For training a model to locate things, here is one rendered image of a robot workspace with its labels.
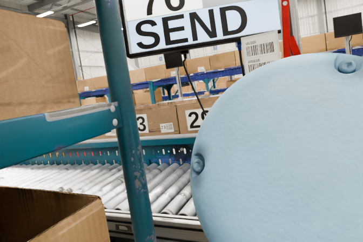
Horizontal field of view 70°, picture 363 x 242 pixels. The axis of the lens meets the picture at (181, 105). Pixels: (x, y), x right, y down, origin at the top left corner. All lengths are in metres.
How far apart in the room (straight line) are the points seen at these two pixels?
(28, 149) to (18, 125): 0.02
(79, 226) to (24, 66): 0.16
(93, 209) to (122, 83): 0.14
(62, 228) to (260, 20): 0.67
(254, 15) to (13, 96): 0.64
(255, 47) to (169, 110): 0.85
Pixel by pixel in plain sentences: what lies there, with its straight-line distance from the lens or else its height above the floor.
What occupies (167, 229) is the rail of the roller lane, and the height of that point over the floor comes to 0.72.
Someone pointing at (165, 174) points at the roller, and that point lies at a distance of 1.28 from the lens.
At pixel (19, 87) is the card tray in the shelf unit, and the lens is 0.28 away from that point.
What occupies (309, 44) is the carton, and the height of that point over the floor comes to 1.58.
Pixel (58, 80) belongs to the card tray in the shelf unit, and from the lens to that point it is 0.31.
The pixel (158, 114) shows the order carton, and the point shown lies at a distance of 1.47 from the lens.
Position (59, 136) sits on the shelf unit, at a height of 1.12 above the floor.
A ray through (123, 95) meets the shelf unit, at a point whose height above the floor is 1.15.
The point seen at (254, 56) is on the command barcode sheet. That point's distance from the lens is 0.67.
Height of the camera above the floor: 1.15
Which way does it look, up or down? 5 degrees down
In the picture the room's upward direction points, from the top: 8 degrees counter-clockwise
